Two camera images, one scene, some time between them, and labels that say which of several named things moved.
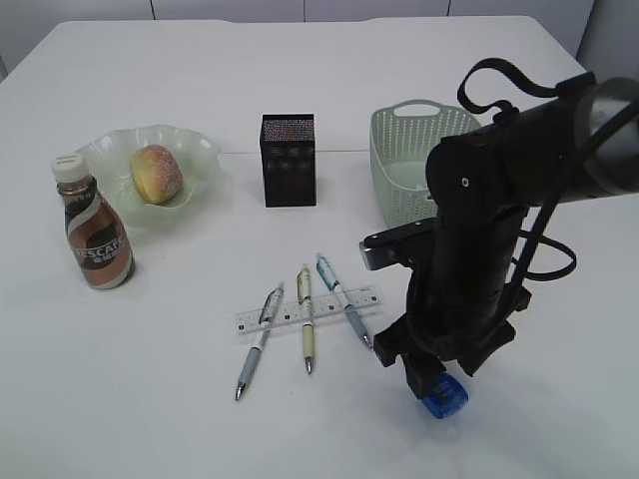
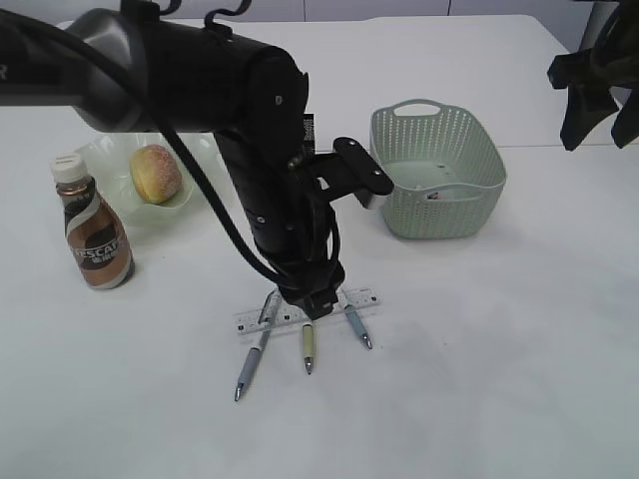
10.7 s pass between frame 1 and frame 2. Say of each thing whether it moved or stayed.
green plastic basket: stayed
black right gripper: moved
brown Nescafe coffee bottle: stayed
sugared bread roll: stayed
